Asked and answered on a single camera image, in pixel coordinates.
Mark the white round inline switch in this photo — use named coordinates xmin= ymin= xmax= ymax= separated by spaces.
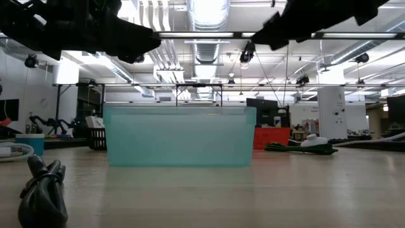
xmin=300 ymin=134 xmax=329 ymax=148

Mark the black cable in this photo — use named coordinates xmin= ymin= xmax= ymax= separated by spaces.
xmin=18 ymin=155 xmax=69 ymax=228

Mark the black monitor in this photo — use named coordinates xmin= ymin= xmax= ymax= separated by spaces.
xmin=246 ymin=98 xmax=290 ymax=128
xmin=386 ymin=94 xmax=405 ymax=127

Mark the translucent teal plastic bin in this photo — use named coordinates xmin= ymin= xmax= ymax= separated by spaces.
xmin=103 ymin=106 xmax=258 ymax=168

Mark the silver ceiling air duct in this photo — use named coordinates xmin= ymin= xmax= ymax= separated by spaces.
xmin=186 ymin=0 xmax=232 ymax=101

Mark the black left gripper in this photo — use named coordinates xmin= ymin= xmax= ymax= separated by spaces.
xmin=18 ymin=0 xmax=162 ymax=64

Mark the white lamp cable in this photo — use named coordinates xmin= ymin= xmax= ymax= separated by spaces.
xmin=289 ymin=132 xmax=405 ymax=147

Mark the blue white power adapter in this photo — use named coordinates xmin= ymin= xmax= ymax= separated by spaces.
xmin=15 ymin=134 xmax=45 ymax=156

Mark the black wall screen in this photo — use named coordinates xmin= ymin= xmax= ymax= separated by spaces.
xmin=0 ymin=99 xmax=20 ymax=122

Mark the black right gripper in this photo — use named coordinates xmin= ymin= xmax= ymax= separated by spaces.
xmin=251 ymin=0 xmax=349 ymax=51

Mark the red plastic mesh basket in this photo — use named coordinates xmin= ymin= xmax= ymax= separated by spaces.
xmin=252 ymin=127 xmax=291 ymax=150

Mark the green cable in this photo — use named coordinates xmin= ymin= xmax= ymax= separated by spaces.
xmin=265 ymin=142 xmax=339 ymax=155

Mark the black plastic mesh basket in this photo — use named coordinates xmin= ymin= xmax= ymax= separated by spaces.
xmin=87 ymin=127 xmax=108 ymax=151

